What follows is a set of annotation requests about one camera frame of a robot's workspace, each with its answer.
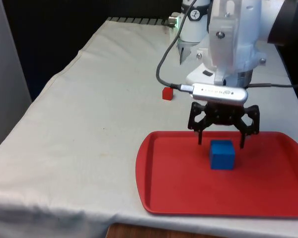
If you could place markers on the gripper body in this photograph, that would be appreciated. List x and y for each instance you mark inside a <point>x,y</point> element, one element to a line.
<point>223,114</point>

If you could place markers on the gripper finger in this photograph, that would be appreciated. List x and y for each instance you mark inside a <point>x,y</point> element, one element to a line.
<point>252,124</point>
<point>195,121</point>

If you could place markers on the large blue block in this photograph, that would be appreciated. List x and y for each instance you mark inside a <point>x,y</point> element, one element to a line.
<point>222,157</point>

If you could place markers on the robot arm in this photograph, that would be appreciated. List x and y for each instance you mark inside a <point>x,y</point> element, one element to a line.
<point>238,37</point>

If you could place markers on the red tray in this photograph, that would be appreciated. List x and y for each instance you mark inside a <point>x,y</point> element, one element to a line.
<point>183,188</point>

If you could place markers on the small red cube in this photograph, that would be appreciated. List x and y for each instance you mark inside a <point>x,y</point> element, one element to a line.
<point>167,94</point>

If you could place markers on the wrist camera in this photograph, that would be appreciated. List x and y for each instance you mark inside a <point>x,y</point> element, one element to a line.
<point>218,93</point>

